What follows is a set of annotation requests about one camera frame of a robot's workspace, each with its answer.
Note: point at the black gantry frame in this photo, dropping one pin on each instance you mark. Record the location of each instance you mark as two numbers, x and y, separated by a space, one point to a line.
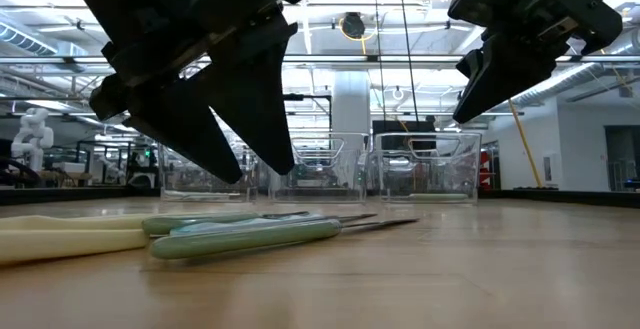
305 97

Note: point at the black monitor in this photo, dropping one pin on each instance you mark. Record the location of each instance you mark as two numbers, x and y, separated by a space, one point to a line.
395 126

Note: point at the dark door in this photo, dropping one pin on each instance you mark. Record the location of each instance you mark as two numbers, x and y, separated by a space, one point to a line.
622 159

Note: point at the black metal table frame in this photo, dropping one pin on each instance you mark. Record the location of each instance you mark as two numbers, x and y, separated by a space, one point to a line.
75 196

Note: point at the red cabinet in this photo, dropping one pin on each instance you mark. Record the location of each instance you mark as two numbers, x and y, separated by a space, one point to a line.
485 169

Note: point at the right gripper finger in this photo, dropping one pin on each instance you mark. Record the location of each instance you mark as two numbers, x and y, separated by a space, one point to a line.
510 69
470 64

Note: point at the clear plastic bin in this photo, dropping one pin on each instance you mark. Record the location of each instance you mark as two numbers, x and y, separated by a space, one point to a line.
175 184
325 179
425 169

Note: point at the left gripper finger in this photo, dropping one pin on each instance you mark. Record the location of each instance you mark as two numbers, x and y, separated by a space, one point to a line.
260 109
190 129

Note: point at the white pillar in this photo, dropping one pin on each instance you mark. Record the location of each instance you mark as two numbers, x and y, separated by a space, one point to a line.
350 104

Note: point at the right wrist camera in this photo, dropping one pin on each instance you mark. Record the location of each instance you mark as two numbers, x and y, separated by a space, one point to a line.
575 14

